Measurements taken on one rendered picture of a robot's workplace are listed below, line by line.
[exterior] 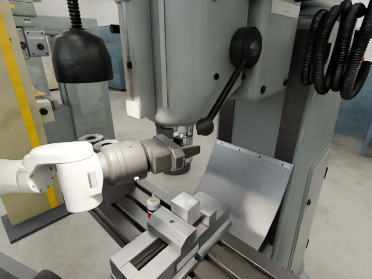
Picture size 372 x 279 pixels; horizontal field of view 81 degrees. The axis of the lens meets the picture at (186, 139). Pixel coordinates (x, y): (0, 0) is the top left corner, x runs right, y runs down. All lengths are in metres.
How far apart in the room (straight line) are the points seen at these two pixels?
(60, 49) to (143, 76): 0.13
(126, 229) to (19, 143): 1.58
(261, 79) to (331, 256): 1.81
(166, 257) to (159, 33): 0.47
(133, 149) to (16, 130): 1.76
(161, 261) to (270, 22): 0.56
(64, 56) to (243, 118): 0.66
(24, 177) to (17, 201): 1.90
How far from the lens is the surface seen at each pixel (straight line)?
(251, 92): 0.50
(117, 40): 7.70
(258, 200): 0.85
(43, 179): 0.51
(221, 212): 0.69
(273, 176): 0.83
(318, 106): 0.78
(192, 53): 0.37
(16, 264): 1.60
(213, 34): 0.39
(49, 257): 2.12
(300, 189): 0.89
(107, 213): 0.83
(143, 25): 0.39
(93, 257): 1.98
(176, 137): 0.50
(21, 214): 2.46
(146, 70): 0.39
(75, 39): 0.31
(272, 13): 0.52
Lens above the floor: 1.46
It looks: 23 degrees down
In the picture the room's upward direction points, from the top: straight up
